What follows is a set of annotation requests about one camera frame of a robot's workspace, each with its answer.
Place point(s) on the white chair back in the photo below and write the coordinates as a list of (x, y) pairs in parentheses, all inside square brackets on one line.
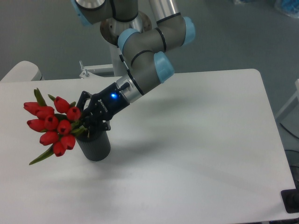
[(22, 72)]

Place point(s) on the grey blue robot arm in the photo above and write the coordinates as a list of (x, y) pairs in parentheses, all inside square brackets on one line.
[(140, 48)]

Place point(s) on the dark grey ribbed vase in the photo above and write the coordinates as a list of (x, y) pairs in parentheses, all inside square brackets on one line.
[(95, 147)]

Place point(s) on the black device at table edge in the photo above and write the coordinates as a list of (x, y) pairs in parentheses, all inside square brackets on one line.
[(291, 200)]

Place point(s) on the white pedestal base frame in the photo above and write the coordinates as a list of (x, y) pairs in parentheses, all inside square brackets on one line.
[(93, 71)]

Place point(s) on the red tulip bouquet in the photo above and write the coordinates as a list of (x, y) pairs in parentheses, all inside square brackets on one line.
[(59, 125)]

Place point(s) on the blue plastic bag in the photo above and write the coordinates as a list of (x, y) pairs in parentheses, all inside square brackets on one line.
[(288, 7)]

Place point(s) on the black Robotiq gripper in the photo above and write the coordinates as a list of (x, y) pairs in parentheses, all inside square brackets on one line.
[(101, 108)]

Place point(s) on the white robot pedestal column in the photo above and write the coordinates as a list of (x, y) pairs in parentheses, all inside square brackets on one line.
[(116, 32)]

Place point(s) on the white furniture leg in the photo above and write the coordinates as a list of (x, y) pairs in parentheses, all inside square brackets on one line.
[(290, 104)]

